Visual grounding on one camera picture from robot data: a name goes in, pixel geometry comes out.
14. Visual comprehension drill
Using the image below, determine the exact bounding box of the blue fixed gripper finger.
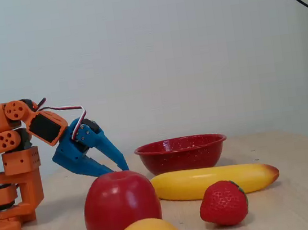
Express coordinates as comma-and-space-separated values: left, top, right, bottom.
83, 151, 115, 179

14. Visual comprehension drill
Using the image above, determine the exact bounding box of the yellow plastic banana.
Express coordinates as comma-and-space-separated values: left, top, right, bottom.
149, 157, 282, 206

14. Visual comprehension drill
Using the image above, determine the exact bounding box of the red plastic apple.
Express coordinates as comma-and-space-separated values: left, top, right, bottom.
79, 166, 164, 230

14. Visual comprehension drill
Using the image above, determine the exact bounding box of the red plastic strawberry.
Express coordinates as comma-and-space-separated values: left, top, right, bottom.
195, 177, 252, 230

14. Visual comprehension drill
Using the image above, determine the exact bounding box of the blue gripper body black servo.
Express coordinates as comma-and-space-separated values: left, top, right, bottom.
47, 115, 108, 179

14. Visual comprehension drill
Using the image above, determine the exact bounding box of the red white black servo cable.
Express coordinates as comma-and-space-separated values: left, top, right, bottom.
38, 101, 91, 144
34, 97, 48, 111

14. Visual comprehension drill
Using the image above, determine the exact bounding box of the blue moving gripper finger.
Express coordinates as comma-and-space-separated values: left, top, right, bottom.
75, 118, 130, 177

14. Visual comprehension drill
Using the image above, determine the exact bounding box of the red speckled enamel bowl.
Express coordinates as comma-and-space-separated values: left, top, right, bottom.
133, 131, 231, 178

